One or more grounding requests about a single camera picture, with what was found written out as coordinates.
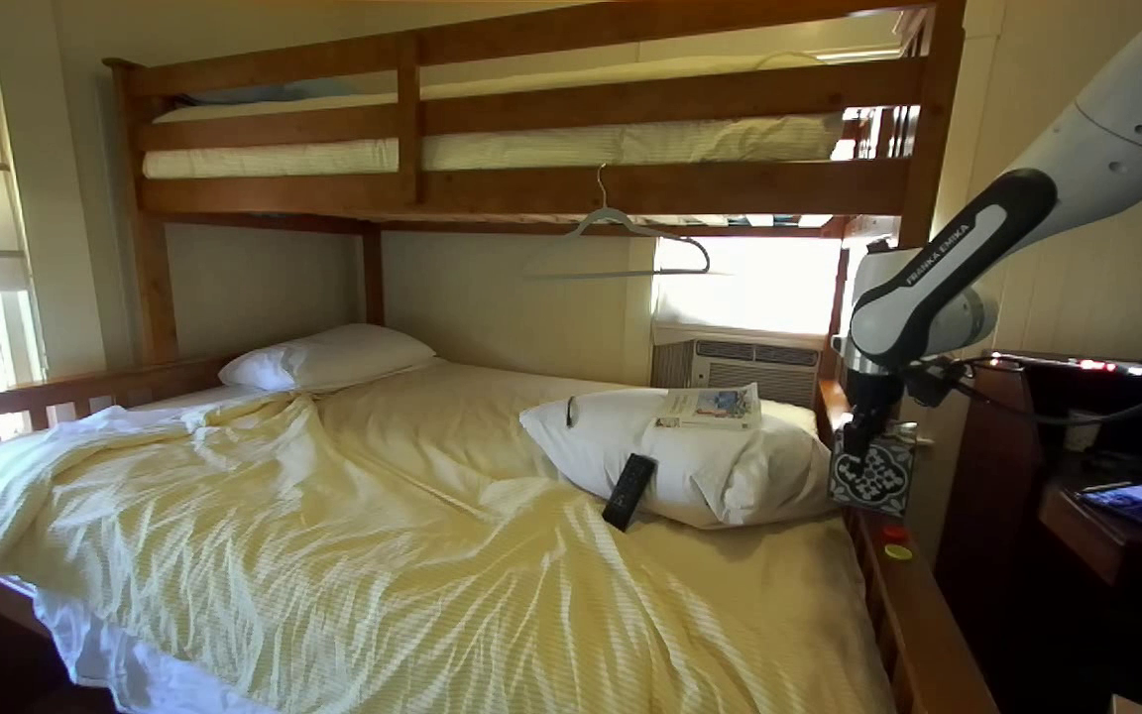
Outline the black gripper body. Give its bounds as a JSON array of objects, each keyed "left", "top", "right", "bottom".
[{"left": 839, "top": 360, "right": 916, "bottom": 453}]

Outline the white window air conditioner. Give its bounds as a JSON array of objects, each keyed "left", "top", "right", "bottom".
[{"left": 646, "top": 326, "right": 829, "bottom": 410}]

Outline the thin illustrated booklet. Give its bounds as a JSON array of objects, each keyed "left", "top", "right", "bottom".
[{"left": 652, "top": 381, "right": 768, "bottom": 435}]

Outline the white pillow with book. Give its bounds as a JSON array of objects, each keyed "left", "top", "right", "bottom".
[{"left": 515, "top": 381, "right": 839, "bottom": 537}]

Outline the black remote control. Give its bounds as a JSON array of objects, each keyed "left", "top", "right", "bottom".
[{"left": 597, "top": 450, "right": 663, "bottom": 537}]

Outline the dark wooden dresser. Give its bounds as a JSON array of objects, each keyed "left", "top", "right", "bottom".
[{"left": 933, "top": 346, "right": 1142, "bottom": 714}]

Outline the white clothes hanger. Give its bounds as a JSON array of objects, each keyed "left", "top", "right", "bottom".
[{"left": 523, "top": 168, "right": 719, "bottom": 286}]

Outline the bunk mattress with yellow sheet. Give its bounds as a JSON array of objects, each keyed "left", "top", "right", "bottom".
[{"left": 139, "top": 3, "right": 928, "bottom": 184}]

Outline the pale yellow blanket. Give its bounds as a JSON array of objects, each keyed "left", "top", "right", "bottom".
[{"left": 0, "top": 359, "right": 899, "bottom": 714}]

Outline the plain white pillow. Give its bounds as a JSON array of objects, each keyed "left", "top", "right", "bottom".
[{"left": 213, "top": 323, "right": 441, "bottom": 400}]

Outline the white bed sheet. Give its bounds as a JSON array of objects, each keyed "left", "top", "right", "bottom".
[{"left": 0, "top": 562, "right": 274, "bottom": 714}]

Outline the wooden bunk bed frame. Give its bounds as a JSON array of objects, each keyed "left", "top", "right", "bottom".
[{"left": 0, "top": 0, "right": 999, "bottom": 714}]

